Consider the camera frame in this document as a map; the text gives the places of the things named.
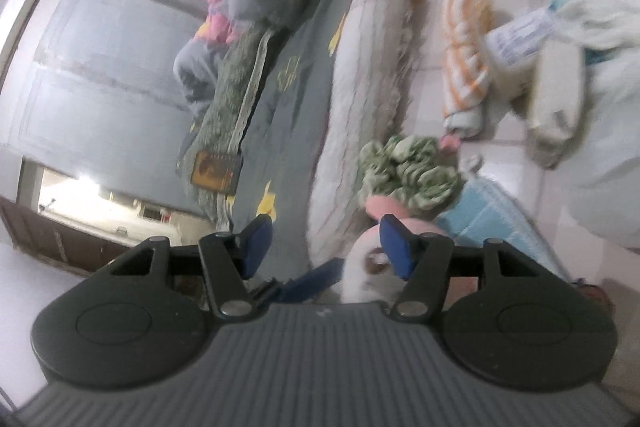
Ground small white carton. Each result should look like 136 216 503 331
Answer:
480 8 586 169

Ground white plastic bag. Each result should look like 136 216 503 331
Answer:
550 0 639 251

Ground green patterned blanket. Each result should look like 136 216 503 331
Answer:
174 25 278 231

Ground orange striped towel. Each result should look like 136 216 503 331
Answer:
442 0 494 139

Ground grey bed sheet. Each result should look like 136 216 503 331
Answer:
195 0 352 280

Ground white striped rolled blanket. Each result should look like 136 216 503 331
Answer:
306 0 413 265

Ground green scrunchie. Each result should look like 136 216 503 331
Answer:
358 134 463 213

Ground pink plush toy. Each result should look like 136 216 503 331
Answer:
340 195 445 303

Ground blue checked towel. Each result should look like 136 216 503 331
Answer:
434 176 570 281

